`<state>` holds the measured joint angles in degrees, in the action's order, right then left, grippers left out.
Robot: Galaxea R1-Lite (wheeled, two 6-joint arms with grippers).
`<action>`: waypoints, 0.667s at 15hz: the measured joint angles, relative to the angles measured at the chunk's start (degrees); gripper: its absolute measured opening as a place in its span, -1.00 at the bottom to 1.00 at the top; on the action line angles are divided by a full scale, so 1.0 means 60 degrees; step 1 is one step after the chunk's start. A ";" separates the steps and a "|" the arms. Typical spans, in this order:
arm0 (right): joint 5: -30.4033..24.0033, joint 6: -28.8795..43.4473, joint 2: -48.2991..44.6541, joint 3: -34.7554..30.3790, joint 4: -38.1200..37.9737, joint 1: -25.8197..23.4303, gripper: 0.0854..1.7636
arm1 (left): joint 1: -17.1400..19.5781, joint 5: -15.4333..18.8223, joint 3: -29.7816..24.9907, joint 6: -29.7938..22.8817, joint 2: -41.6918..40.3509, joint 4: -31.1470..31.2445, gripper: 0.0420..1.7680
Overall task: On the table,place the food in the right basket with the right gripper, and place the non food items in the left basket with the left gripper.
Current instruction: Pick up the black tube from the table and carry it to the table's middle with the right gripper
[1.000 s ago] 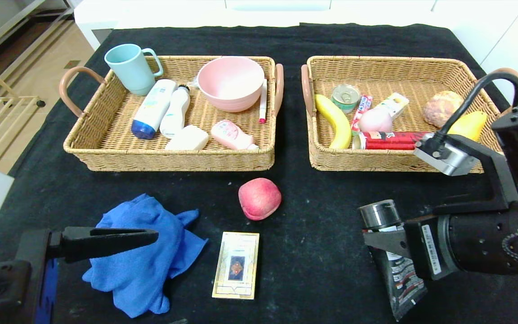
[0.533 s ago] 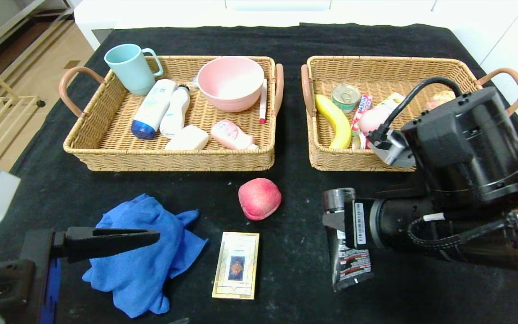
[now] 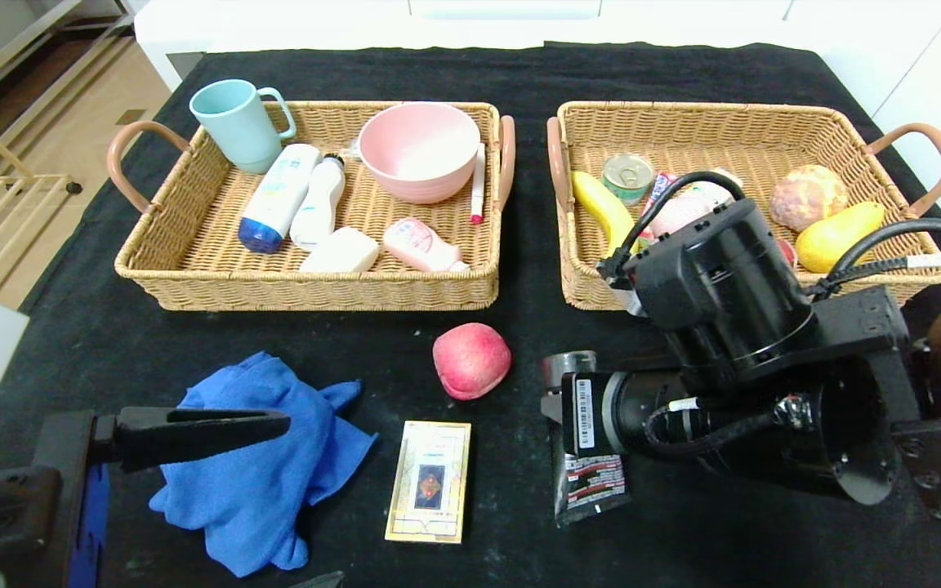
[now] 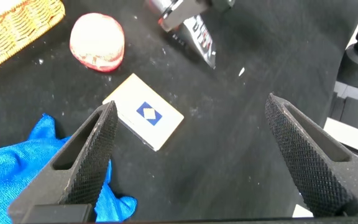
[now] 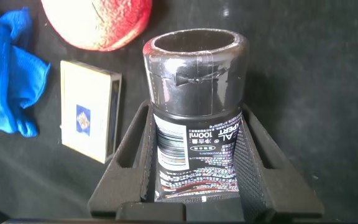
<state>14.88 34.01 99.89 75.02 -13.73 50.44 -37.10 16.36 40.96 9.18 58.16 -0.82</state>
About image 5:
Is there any cream card box blue diamond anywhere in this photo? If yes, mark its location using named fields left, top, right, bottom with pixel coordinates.
left=59, top=60, right=123, bottom=165

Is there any black cosmetic tube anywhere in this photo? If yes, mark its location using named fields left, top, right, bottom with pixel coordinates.
left=142, top=28, right=250, bottom=203

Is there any black table cloth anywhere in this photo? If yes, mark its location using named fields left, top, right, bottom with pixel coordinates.
left=0, top=0, right=358, bottom=224

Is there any red peach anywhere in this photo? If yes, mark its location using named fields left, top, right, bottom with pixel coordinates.
left=40, top=0, right=154, bottom=52

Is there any blue microfibre cloth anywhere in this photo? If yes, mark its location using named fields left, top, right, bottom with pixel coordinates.
left=0, top=6, right=51, bottom=138

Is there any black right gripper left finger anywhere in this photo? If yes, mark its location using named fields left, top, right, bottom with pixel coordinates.
left=88, top=99, right=158, bottom=218

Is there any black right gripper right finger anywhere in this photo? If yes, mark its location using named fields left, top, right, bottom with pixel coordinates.
left=233, top=104, right=325, bottom=223

